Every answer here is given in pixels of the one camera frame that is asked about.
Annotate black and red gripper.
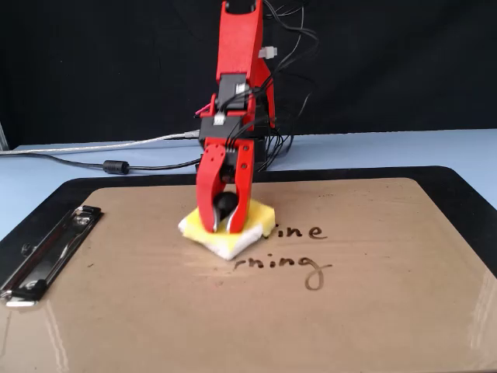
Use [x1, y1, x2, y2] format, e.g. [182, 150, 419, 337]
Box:
[194, 111, 258, 235]

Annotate yellow white sponge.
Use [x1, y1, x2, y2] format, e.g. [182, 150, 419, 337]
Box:
[177, 191, 278, 262]

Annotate brown glossy clipboard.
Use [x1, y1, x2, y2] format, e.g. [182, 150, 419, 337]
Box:
[0, 177, 497, 373]

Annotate black backdrop cloth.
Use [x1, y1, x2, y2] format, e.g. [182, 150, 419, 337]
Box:
[0, 0, 497, 151]

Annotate silver metal clipboard clip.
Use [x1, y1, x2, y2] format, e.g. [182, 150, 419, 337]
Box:
[0, 205, 104, 309]

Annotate thin black servo wires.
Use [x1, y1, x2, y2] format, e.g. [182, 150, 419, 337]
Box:
[224, 0, 321, 173]

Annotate pink red wire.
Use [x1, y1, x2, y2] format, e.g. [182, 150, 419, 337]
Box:
[193, 102, 217, 118]

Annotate black power cable with ferrite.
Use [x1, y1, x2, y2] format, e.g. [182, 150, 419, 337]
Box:
[23, 152, 203, 176]

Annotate silver braided USB cable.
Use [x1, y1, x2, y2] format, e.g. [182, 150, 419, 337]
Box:
[0, 131, 202, 157]

